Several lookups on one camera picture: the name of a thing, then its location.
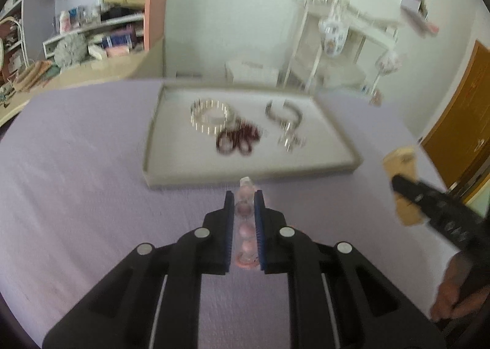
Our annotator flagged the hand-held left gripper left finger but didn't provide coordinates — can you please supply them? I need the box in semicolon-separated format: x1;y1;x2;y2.
42;191;235;349

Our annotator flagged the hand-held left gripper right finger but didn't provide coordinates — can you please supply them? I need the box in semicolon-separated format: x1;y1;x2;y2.
254;190;447;349

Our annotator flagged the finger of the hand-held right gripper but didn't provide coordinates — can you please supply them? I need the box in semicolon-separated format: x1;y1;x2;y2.
391;175;435;224

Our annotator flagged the pink bead bracelet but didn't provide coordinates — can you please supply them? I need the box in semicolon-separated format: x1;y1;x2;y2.
234;176;269;270

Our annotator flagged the beige chunky bangle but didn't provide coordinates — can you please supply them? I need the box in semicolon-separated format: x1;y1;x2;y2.
383;146;425;226

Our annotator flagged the grey jewelry tray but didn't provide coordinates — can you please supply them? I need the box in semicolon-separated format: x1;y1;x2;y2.
142;83;362;188

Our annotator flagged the dark red bead necklace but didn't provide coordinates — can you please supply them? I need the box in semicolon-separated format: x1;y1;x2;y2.
215;121;263;156

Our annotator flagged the person's right hand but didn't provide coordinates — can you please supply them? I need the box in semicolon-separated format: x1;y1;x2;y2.
429;251;490;322

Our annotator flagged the small hanging printed bag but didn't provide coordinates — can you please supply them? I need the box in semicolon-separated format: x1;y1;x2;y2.
377;52;402;74

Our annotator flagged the white printed tote bag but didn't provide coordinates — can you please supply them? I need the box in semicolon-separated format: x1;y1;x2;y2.
318;17;350;56

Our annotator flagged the white metal rack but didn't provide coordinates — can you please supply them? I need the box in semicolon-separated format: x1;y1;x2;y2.
283;0;402;93

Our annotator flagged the beige desk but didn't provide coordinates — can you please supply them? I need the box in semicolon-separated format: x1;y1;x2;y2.
0;48;165;127

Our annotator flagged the blue box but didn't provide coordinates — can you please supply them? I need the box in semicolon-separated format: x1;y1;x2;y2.
101;33;134;47

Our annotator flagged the grey fluffy ball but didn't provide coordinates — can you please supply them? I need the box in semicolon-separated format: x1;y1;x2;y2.
54;33;90;66

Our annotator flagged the white desk organizer shelf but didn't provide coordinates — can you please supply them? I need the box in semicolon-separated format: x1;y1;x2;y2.
42;14;146;59

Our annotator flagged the pink bookshelf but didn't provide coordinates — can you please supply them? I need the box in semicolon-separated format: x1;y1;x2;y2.
0;0;28;78

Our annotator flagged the silver band ring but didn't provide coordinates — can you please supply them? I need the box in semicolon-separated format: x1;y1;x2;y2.
277;130;293;152

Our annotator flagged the silver cuff bracelet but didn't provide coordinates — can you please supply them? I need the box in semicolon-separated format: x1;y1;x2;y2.
265;99;304;129

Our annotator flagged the white pearl bracelet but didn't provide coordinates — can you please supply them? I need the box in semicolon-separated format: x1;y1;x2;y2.
190;98;236;136

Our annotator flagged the wall shelf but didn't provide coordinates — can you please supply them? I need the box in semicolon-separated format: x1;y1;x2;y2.
400;0;439;37

